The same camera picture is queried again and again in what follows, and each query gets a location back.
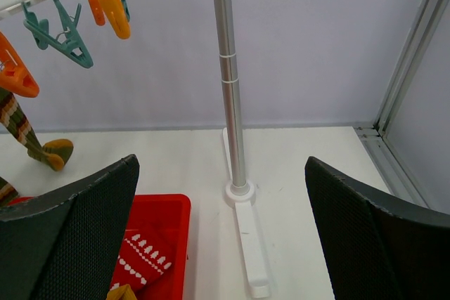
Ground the white metal drying rack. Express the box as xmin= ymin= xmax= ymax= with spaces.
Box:
xmin=214 ymin=0 xmax=271 ymax=299

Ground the orange clothes peg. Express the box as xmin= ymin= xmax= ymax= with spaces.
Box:
xmin=1 ymin=34 xmax=39 ymax=98

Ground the orange peg at back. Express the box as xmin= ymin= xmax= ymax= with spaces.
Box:
xmin=88 ymin=0 xmax=105 ymax=26

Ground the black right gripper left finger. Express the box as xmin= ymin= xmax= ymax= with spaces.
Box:
xmin=1 ymin=155 xmax=140 ymax=299

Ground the yellow sock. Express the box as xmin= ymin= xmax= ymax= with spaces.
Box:
xmin=106 ymin=285 xmax=137 ymax=300

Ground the teal clothes peg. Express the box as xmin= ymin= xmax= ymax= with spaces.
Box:
xmin=21 ymin=0 xmax=94 ymax=69

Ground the yellow clothes peg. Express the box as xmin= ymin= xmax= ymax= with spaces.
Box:
xmin=98 ymin=0 xmax=131 ymax=39

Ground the red plastic bin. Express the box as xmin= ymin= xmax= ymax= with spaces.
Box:
xmin=6 ymin=193 xmax=192 ymax=300

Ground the olive orange sock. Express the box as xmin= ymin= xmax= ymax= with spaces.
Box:
xmin=1 ymin=88 xmax=74 ymax=171

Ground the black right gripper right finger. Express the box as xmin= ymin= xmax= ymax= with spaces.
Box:
xmin=304 ymin=157 xmax=449 ymax=299

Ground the red white patterned sock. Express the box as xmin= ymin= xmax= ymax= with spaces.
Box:
xmin=110 ymin=228 xmax=174 ymax=292

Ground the aluminium frame rail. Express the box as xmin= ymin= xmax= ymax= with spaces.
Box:
xmin=354 ymin=0 xmax=449 ymax=210

